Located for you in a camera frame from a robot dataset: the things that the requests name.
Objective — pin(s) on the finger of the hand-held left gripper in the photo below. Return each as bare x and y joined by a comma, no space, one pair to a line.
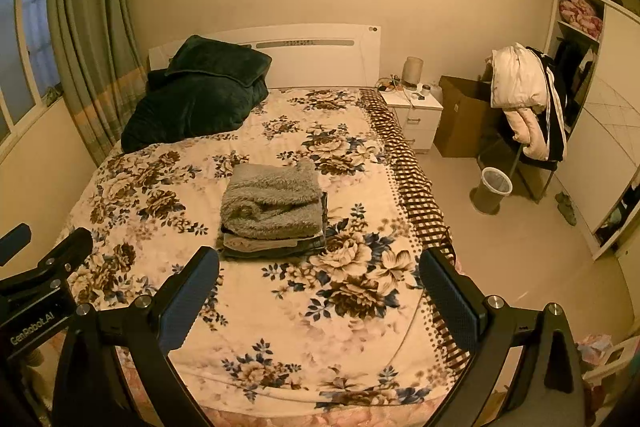
72,247
15,239

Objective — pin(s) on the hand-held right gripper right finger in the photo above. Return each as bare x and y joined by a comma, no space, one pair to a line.
447,302

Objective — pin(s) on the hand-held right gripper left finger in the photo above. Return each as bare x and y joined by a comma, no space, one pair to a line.
192,302

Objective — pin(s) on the grey fleece pants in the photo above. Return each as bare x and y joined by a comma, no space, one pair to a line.
270,202

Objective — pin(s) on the folded olive pants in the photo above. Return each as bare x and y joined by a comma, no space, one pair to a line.
250,242

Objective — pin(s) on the white waste bin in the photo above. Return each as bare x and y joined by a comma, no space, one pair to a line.
490,192

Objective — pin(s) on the folded dark jeans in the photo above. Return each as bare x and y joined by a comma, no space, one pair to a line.
300,253

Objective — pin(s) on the pair of dark shoes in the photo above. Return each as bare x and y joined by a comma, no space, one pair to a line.
566,209

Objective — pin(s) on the dark chair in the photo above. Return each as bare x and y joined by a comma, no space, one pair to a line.
537,172

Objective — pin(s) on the white plastic stool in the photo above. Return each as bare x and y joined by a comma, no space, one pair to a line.
615,362

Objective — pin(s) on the brown cardboard box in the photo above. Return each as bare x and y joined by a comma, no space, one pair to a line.
460,122

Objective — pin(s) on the white nightstand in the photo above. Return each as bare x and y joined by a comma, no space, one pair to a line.
417,122

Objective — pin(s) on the pink puffer jacket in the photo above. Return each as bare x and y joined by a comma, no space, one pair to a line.
530,132

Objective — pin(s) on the window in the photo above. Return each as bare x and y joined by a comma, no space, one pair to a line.
25,47

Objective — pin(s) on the dark green blanket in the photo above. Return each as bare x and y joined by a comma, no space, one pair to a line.
200,92

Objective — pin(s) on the green curtain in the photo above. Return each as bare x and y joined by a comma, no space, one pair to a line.
90,32

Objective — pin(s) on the black garment with white stripe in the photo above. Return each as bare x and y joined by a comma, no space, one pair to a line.
556,107

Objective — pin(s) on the beige cylindrical lamp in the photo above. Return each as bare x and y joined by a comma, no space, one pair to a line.
413,72

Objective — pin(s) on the white wardrobe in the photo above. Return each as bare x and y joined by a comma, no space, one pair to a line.
610,132

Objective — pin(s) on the white puffer jacket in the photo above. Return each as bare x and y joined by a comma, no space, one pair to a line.
517,77

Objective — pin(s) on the dark hanging clothes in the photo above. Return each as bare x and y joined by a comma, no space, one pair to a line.
570,67

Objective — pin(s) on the white bed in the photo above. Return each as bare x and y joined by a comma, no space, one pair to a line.
310,57

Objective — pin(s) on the pink floral folded blanket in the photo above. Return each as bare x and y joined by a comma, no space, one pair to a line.
580,14

